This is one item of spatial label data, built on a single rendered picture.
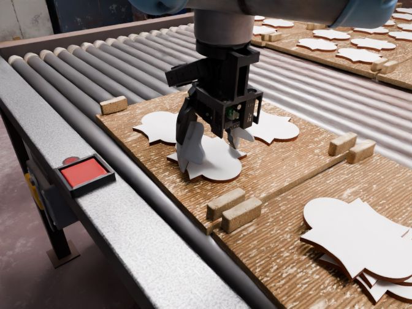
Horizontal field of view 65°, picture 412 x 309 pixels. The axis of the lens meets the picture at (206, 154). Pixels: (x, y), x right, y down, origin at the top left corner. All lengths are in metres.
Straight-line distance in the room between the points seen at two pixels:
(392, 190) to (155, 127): 0.43
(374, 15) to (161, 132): 0.46
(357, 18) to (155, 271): 0.34
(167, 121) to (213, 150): 0.15
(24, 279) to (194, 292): 1.37
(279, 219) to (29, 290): 1.37
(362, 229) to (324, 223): 0.04
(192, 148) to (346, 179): 0.25
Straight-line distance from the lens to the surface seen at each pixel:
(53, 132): 0.76
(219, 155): 0.56
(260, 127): 0.65
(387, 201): 0.55
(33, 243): 1.87
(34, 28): 5.11
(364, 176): 0.59
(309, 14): 0.27
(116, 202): 0.53
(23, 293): 1.69
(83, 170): 0.59
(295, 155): 0.60
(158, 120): 0.68
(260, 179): 0.53
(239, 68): 0.43
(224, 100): 0.44
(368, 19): 0.26
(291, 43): 1.28
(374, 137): 0.76
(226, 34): 0.41
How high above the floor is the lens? 1.26
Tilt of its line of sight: 34 degrees down
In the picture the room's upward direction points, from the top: straight up
